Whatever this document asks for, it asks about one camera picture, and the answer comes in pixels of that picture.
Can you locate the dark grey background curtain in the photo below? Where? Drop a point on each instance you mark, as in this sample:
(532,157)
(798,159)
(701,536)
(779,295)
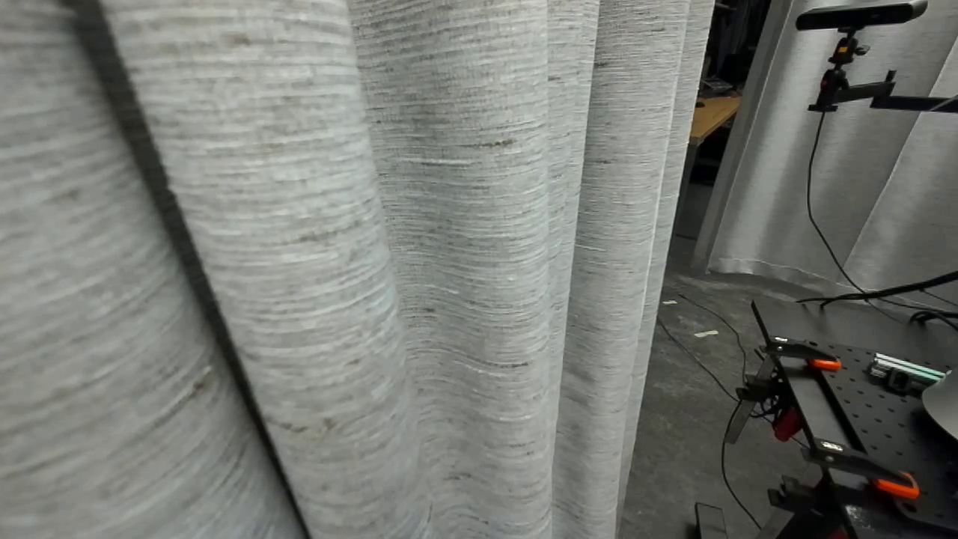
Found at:
(848,181)

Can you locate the black perforated robot table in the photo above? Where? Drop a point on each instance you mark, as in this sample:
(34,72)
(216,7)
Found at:
(879,419)

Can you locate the grey round robot base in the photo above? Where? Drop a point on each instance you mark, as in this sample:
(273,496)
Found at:
(945,404)

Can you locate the white floor tape piece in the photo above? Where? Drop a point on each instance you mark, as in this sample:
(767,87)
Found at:
(704,334)

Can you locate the green striped flat device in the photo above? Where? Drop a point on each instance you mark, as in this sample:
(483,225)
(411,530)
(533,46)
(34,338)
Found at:
(912,365)

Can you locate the wooden desk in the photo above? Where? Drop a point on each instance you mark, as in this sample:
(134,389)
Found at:
(713,114)

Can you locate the light grey woven curtain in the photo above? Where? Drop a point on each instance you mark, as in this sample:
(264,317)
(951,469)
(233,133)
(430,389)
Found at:
(348,299)

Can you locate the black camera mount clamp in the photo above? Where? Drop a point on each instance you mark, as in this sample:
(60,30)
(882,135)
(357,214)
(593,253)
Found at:
(843,75)

